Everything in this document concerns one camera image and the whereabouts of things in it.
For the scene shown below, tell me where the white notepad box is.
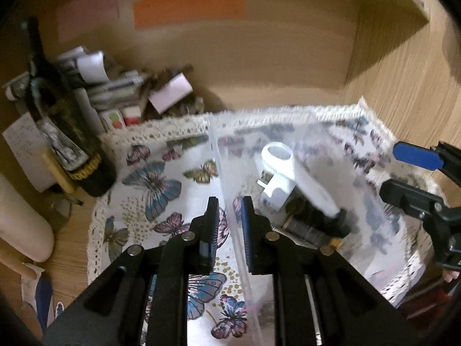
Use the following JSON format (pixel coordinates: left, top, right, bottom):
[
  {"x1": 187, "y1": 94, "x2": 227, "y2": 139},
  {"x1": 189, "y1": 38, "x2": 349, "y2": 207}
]
[{"x1": 1, "y1": 112, "x2": 55, "y2": 192}]

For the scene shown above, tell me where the pile of small trinkets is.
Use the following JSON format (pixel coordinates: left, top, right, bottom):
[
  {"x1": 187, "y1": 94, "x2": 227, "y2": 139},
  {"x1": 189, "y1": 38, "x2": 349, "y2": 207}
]
[{"x1": 158, "y1": 93, "x2": 207, "y2": 118}]

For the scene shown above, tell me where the cream rounded object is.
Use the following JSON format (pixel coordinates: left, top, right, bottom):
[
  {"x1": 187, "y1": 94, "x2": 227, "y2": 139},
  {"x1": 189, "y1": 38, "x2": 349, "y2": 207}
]
[{"x1": 0, "y1": 172, "x2": 55, "y2": 264}]

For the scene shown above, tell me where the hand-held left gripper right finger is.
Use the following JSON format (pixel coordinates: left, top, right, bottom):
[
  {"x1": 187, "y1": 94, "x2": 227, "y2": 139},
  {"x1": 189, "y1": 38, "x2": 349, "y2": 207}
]
[{"x1": 241, "y1": 196, "x2": 421, "y2": 346}]

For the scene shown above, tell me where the small white paper box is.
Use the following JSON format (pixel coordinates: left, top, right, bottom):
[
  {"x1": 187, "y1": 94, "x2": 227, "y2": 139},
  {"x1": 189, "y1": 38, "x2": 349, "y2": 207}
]
[{"x1": 148, "y1": 73, "x2": 194, "y2": 114}]

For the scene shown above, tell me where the dark cylindrical tube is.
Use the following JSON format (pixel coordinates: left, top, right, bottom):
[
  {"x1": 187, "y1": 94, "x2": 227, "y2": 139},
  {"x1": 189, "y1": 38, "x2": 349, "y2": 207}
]
[{"x1": 279, "y1": 204, "x2": 353, "y2": 250}]

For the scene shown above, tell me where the clear plastic storage box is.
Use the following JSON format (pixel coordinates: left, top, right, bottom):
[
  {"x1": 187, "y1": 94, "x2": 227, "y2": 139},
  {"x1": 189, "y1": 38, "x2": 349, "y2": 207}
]
[{"x1": 208, "y1": 109, "x2": 409, "y2": 346}]

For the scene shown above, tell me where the gold candle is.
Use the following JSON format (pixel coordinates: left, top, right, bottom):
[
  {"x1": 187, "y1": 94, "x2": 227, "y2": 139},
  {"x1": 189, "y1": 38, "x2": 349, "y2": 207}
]
[{"x1": 41, "y1": 147, "x2": 78, "y2": 194}]

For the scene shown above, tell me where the blue flat object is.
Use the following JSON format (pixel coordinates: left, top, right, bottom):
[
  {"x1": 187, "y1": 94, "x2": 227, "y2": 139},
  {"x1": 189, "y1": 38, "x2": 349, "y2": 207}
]
[{"x1": 34, "y1": 277, "x2": 55, "y2": 333}]

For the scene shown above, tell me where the fruit sticker sheet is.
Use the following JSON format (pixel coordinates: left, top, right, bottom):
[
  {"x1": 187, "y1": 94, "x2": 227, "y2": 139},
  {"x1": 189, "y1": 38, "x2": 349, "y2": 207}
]
[{"x1": 100, "y1": 110, "x2": 125, "y2": 133}]

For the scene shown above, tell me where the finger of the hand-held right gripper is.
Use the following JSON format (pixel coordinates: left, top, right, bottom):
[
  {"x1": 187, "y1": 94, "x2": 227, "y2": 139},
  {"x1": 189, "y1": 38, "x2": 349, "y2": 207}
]
[
  {"x1": 379, "y1": 179, "x2": 449, "y2": 226},
  {"x1": 392, "y1": 140, "x2": 461, "y2": 181}
]

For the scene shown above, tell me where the pile of papers and booklets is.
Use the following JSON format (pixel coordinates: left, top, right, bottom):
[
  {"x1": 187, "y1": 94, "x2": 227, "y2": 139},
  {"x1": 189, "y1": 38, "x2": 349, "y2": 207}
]
[{"x1": 54, "y1": 45, "x2": 152, "y2": 116}]

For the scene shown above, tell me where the red booklet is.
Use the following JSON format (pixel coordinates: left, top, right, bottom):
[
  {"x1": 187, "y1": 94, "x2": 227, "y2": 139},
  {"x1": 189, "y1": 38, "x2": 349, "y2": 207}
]
[{"x1": 122, "y1": 106, "x2": 143, "y2": 127}]

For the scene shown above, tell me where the gold rimmed glass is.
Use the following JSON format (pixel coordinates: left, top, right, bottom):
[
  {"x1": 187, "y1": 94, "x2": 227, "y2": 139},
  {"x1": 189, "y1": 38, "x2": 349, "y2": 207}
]
[{"x1": 50, "y1": 198, "x2": 73, "y2": 228}]

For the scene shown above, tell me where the orange sticky note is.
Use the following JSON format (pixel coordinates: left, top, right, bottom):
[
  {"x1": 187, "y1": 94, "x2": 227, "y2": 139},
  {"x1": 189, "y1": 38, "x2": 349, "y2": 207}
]
[{"x1": 133, "y1": 0, "x2": 246, "y2": 30}]

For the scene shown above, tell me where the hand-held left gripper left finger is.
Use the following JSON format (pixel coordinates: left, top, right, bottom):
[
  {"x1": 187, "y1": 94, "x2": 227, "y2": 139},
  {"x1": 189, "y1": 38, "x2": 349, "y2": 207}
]
[{"x1": 42, "y1": 196, "x2": 220, "y2": 346}]

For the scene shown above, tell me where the dark wine bottle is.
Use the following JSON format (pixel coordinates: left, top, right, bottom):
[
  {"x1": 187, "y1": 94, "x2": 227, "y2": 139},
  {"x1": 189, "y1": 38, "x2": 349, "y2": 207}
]
[{"x1": 20, "y1": 16, "x2": 118, "y2": 198}]

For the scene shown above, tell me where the white handheld device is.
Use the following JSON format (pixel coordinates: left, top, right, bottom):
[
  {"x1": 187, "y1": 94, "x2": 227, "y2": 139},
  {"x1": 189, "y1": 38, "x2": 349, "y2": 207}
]
[{"x1": 261, "y1": 142, "x2": 343, "y2": 217}]

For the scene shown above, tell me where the butterfly print lace cloth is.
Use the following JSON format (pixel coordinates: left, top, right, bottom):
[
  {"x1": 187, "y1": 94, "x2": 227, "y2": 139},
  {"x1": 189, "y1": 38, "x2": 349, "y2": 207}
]
[{"x1": 87, "y1": 104, "x2": 444, "y2": 346}]

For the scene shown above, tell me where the white charger plug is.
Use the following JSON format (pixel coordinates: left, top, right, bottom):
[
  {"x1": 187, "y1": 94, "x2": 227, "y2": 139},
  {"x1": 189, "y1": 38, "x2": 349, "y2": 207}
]
[{"x1": 257, "y1": 172, "x2": 296, "y2": 212}]

